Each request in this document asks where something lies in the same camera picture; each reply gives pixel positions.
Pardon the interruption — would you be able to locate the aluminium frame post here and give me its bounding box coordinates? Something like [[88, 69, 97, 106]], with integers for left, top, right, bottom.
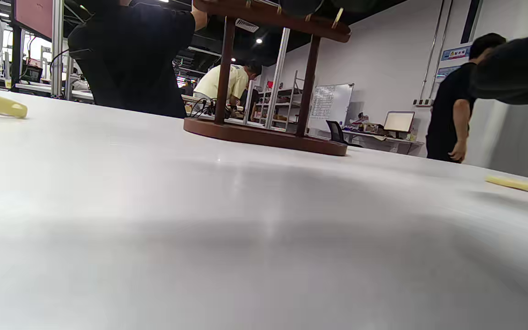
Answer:
[[264, 27, 291, 130], [51, 0, 64, 97]]

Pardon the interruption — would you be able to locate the metal storage shelf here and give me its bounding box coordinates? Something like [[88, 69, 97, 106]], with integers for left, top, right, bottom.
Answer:
[[253, 71, 306, 131]]

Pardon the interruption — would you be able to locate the white whiteboard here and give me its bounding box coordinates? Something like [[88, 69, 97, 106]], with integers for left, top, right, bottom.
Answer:
[[309, 83, 355, 133]]

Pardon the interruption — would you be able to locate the person's right hand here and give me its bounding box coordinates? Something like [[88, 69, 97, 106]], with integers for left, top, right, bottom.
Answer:
[[469, 27, 528, 115]]

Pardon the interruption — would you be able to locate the person's left hand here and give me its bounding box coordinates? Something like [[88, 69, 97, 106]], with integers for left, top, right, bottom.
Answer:
[[277, 0, 326, 17]]

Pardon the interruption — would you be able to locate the brown wooden key rack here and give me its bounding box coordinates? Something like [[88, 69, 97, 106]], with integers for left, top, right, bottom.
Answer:
[[183, 0, 352, 157]]

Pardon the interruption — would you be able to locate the ceiling air vent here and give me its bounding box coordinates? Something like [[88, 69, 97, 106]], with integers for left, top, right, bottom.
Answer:
[[235, 18, 260, 33]]

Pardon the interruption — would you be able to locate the red panel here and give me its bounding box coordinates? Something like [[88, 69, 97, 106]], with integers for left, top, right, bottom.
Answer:
[[12, 0, 54, 42]]

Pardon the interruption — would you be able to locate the small black office chair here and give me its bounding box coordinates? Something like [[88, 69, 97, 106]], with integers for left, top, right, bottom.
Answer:
[[326, 120, 361, 147]]

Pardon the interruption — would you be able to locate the computer monitor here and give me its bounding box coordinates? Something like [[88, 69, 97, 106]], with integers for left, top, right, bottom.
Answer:
[[383, 111, 416, 138]]

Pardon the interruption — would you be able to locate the grey cluttered desk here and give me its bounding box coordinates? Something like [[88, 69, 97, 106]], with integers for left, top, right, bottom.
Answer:
[[310, 127, 425, 156]]

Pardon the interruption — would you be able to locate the blue wall poster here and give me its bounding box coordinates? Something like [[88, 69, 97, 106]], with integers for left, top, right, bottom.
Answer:
[[440, 45, 472, 61]]

